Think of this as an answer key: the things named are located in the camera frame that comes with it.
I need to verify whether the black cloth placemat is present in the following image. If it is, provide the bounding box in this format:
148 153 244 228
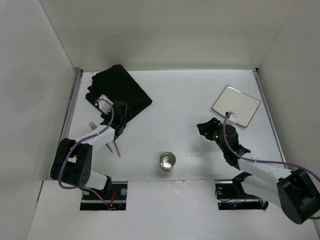
85 64 153 121

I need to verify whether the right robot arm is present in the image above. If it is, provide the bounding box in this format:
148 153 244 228
197 112 320 225

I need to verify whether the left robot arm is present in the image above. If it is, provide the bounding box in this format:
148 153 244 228
50 98 132 199

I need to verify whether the copper fork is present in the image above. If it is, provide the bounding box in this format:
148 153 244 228
89 121 113 152

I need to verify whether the square white plate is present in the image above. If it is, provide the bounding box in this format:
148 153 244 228
211 85 261 128

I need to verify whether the metal cup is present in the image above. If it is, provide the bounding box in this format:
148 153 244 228
159 151 176 172

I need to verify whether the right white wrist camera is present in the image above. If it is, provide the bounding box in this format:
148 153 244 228
225 111 237 125

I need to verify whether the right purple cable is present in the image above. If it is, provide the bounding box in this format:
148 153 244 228
223 113 320 221

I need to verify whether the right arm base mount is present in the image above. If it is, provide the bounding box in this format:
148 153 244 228
214 182 269 211

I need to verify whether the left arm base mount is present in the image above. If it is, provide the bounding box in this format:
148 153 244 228
80 181 128 211

